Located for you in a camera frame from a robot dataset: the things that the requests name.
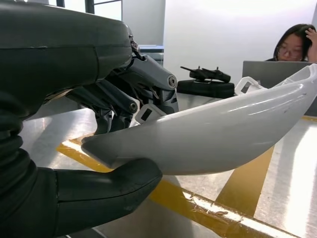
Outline steel workbench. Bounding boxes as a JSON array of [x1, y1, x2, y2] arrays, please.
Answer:
[[20, 93, 317, 238]]

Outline yellow workbench tape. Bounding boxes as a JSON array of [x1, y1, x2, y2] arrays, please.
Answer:
[[56, 115, 317, 238]]

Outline person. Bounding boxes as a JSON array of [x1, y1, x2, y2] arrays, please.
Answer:
[[266, 23, 317, 63]]

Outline grey laptop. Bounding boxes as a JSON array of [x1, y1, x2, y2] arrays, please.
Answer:
[[242, 60, 317, 117]]

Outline black carry bag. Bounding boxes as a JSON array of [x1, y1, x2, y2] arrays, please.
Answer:
[[176, 79, 235, 99]]

